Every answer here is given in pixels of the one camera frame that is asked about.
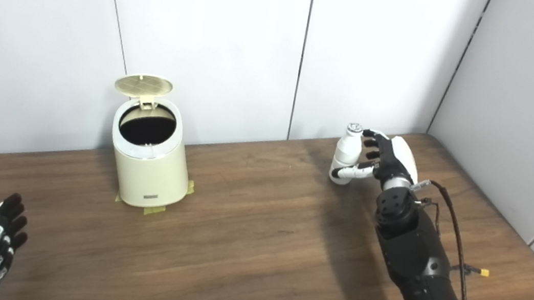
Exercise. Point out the cream round bin lid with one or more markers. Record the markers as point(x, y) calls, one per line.
point(144, 86)

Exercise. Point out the small white plastic bottle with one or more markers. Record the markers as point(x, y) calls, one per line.
point(348, 150)

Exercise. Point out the cream-colored round bin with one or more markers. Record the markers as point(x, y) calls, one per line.
point(150, 176)

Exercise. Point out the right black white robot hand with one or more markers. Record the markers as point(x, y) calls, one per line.
point(395, 159)

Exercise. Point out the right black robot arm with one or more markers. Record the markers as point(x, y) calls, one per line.
point(417, 263)

